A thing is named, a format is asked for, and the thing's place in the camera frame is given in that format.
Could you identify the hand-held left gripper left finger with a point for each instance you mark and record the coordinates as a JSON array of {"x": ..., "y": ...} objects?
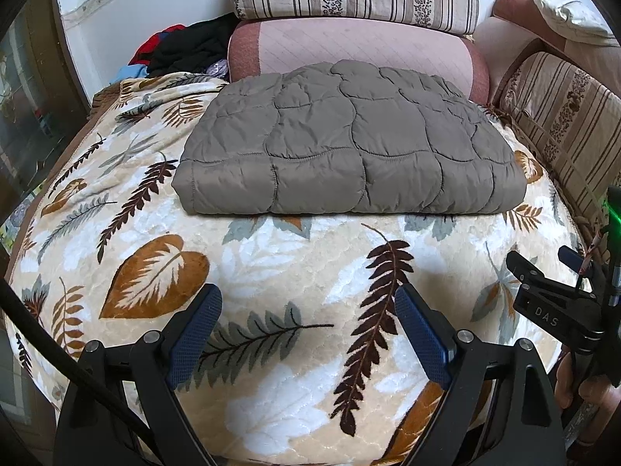
[{"x": 194, "y": 337}]

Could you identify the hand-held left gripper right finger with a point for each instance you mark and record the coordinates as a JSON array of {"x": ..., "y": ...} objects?
[{"x": 424, "y": 337}]

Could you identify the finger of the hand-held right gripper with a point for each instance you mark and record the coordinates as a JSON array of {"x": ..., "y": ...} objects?
[
  {"x": 558, "y": 318},
  {"x": 572, "y": 259}
]

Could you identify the olive quilted hooded jacket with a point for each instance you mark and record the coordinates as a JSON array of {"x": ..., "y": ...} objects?
[{"x": 339, "y": 145}]

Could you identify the person's right hand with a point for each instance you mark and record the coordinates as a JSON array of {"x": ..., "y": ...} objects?
[{"x": 565, "y": 381}]

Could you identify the leaf print blanket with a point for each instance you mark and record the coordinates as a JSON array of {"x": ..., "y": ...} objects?
[{"x": 291, "y": 262}]

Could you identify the white pillow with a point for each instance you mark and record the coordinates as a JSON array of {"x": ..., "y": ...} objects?
[{"x": 577, "y": 14}]

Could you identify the brown pink sofa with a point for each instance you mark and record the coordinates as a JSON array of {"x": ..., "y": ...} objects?
[{"x": 509, "y": 7}]

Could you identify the light blue cloth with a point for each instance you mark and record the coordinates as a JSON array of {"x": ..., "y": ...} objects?
[{"x": 128, "y": 72}]

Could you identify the glass cabinet door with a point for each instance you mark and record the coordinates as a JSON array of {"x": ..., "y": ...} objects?
[{"x": 26, "y": 107}]

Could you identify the black garment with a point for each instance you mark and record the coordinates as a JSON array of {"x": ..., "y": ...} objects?
[{"x": 194, "y": 46}]

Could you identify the red garment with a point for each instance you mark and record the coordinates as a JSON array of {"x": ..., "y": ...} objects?
[{"x": 150, "y": 46}]

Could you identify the pink cushion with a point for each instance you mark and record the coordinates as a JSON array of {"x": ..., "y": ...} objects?
[{"x": 301, "y": 43}]

